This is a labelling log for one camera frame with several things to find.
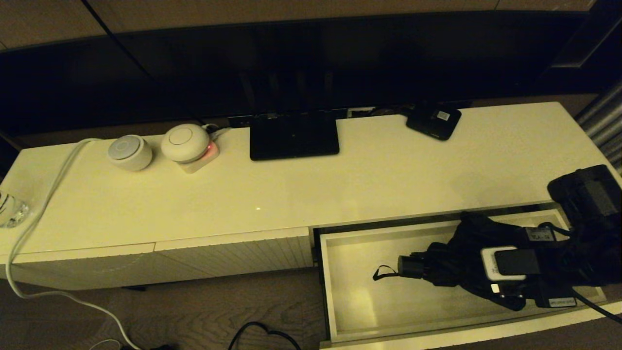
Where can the right gripper white black finger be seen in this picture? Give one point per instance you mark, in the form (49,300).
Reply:
(508,290)
(510,262)

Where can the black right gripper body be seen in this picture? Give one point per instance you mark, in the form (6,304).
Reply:
(554,272)

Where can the black umbrella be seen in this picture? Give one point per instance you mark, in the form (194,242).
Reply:
(457,262)

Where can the cream white ribbed drawer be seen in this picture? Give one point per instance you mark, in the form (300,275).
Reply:
(388,301)

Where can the white TV cabinet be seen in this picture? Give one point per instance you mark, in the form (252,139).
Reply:
(243,194)

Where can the silver ribbed column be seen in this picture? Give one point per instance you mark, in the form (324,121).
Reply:
(602,126)

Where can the black set-top box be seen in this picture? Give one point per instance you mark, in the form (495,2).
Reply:
(431,124)

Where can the wide ribbed cabinet front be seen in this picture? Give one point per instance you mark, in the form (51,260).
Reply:
(233,255)

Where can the large black television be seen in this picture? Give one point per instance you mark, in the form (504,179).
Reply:
(291,63)

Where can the white power strip red light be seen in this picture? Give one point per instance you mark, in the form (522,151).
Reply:
(204,164)

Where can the white round dome device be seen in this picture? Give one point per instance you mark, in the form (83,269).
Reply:
(184,143)

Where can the white speaker grey top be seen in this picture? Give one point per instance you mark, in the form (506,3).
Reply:
(129,153)

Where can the plain cream cabinet front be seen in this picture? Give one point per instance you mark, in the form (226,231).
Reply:
(82,270)

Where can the clear glass object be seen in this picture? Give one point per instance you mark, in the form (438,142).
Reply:
(12,211)

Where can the black television base plate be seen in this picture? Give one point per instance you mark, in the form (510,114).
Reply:
(294,138)

